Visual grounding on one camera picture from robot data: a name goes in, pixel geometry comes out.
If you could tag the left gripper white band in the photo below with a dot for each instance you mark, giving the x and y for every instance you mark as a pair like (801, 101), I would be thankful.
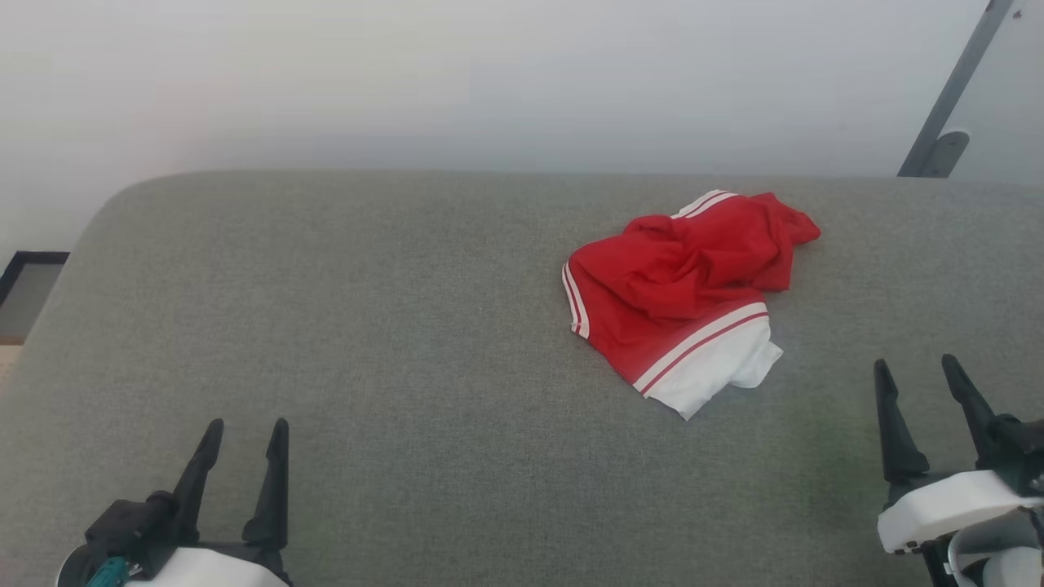
(139, 530)

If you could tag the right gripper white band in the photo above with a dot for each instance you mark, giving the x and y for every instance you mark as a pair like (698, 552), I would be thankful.
(946, 501)

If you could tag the red and white jersey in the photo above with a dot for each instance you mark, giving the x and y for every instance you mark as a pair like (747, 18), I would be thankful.
(693, 285)

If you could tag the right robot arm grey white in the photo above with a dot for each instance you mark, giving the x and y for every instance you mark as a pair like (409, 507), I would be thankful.
(1003, 554)

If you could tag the teal connector plug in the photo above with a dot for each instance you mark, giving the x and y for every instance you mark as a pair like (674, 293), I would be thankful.
(108, 572)

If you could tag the grey fabric sofa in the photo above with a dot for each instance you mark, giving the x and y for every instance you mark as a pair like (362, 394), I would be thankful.
(424, 342)

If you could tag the black framed grey panel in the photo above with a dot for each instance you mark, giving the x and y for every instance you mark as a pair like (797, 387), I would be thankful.
(24, 293)

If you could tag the grey metal pole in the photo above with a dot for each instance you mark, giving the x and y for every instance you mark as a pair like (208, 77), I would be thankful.
(950, 98)

